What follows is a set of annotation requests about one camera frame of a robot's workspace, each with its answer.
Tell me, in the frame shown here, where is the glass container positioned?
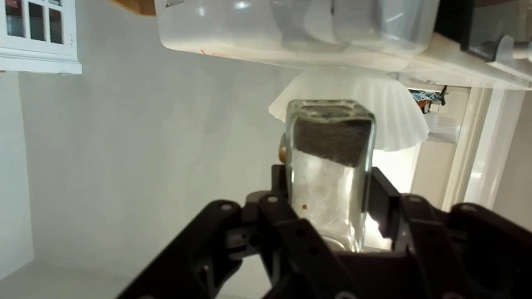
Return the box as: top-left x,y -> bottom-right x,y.
285,100 -> 375,253

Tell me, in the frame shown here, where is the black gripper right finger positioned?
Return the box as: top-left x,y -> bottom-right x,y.
367,168 -> 422,256

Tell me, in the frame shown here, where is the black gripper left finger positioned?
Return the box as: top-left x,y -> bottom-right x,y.
259,165 -> 294,253

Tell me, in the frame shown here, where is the white toaster oven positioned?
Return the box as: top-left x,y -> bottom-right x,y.
154,0 -> 532,90

